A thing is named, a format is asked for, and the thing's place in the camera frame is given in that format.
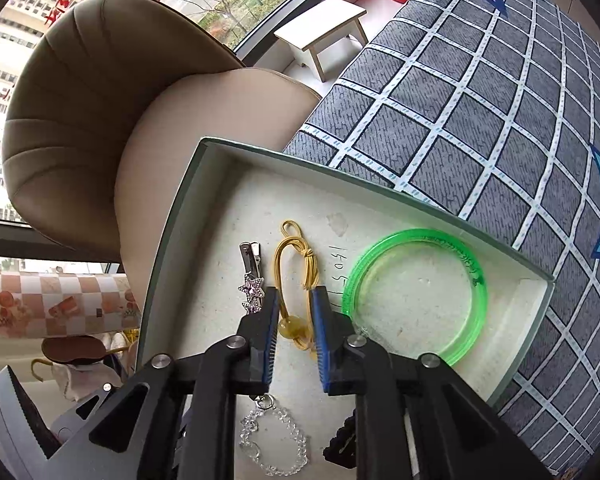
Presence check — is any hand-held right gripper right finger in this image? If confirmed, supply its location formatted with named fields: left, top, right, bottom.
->
left=307, top=286, right=553, bottom=480

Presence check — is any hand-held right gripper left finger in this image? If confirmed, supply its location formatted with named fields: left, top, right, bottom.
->
left=30, top=286, right=281, bottom=480

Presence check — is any yellow beaded hair tie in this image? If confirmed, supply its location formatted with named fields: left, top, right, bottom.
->
left=272, top=220, right=321, bottom=358

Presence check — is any silver star hair clip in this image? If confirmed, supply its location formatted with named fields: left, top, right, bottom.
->
left=237, top=241, right=266, bottom=316

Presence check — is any white shallow cardboard box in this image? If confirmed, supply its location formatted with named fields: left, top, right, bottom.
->
left=135, top=136, right=556, bottom=480

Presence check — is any black claw hair clip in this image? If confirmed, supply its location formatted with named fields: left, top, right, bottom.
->
left=322, top=410, right=358, bottom=468

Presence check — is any green translucent bangle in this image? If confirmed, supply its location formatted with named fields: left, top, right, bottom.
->
left=341, top=228, right=488, bottom=366

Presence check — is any checked patterned roll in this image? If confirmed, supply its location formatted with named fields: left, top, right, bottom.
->
left=0, top=269, right=143, bottom=336

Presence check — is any grey checked star tablecloth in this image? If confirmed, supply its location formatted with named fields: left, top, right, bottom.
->
left=282, top=0, right=600, bottom=476

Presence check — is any beige padded chair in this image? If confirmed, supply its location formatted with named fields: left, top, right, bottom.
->
left=1, top=0, right=323, bottom=306

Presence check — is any white wooden stool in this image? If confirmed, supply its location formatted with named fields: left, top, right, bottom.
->
left=274, top=0, right=368, bottom=82

